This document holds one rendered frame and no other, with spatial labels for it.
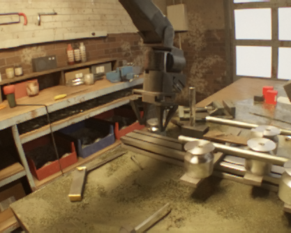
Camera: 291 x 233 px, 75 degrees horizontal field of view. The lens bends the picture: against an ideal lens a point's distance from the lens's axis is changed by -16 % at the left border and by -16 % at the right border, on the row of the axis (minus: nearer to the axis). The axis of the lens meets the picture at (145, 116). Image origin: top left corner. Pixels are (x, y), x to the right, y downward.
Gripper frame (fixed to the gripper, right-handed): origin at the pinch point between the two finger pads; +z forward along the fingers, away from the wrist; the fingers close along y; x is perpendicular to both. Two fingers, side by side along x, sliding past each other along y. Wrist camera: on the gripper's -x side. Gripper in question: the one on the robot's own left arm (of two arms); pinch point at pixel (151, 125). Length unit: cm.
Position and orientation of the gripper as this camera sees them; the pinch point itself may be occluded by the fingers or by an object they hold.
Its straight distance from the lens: 60.1
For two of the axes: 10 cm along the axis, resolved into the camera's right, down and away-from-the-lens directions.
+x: -7.6, 1.0, -6.5
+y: -6.5, -1.9, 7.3
